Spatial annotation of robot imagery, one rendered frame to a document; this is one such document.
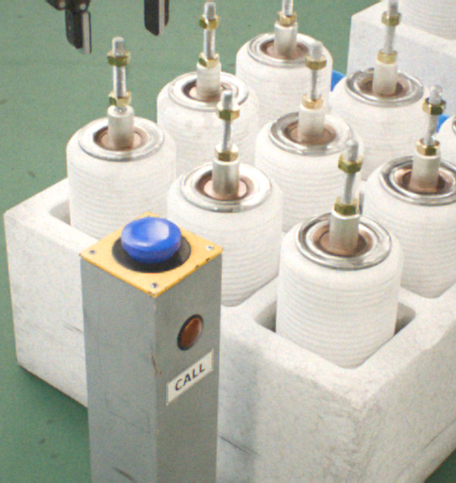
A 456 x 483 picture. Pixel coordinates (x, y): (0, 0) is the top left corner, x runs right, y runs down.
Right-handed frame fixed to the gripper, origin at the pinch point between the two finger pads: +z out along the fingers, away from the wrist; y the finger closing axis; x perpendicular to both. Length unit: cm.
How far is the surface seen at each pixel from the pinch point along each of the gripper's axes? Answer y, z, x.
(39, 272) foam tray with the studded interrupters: -8.3, 22.4, 0.9
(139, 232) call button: -11.8, 2.9, -23.1
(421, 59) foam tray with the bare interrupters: 47, 20, 12
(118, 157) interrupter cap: -2.0, 10.4, -2.9
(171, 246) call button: -10.6, 3.1, -25.4
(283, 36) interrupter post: 21.8, 8.6, 6.0
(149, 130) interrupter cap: 2.7, 10.4, -0.4
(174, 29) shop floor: 44, 36, 62
